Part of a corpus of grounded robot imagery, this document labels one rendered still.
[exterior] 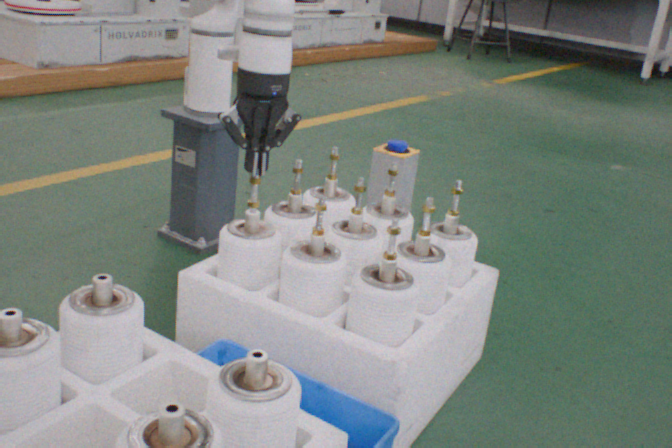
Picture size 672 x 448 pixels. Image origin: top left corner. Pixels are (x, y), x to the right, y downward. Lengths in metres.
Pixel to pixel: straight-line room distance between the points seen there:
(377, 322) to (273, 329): 0.16
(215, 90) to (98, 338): 0.80
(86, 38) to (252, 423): 2.60
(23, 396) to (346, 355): 0.41
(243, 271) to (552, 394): 0.58
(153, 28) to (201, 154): 1.90
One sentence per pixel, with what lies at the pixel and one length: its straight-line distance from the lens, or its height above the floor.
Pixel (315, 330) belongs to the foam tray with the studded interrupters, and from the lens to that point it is 1.00.
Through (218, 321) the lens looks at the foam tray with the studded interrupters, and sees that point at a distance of 1.10.
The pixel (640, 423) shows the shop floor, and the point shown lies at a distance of 1.32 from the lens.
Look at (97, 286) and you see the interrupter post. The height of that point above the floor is 0.27.
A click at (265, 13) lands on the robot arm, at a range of 0.99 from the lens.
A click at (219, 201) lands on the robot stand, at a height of 0.11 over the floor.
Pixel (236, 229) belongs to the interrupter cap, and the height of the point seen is 0.25.
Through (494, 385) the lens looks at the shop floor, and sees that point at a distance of 1.29.
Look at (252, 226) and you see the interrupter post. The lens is 1.09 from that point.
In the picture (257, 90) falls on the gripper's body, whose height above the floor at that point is 0.48.
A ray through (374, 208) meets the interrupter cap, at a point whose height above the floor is 0.25.
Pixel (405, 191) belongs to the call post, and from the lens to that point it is 1.41.
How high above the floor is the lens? 0.68
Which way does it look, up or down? 19 degrees down
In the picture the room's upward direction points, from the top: 7 degrees clockwise
